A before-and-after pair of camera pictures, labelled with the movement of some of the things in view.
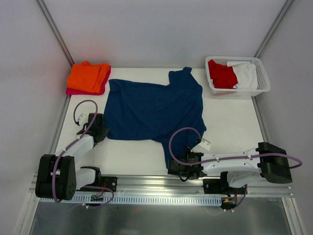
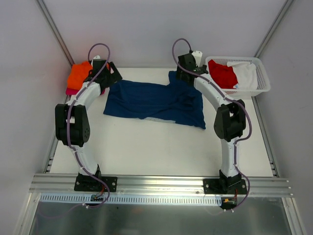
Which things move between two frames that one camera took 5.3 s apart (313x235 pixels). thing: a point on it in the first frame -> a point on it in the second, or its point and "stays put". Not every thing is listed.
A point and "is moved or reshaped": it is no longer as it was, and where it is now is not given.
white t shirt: x=246 y=74 stays put
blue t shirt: x=138 y=111 is moved or reshaped
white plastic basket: x=236 y=76 stays put
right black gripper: x=172 y=167 -> x=182 y=75
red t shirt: x=223 y=77 stays put
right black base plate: x=221 y=186 stays put
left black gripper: x=102 y=132 -> x=114 y=74
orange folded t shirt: x=87 y=77 stays put
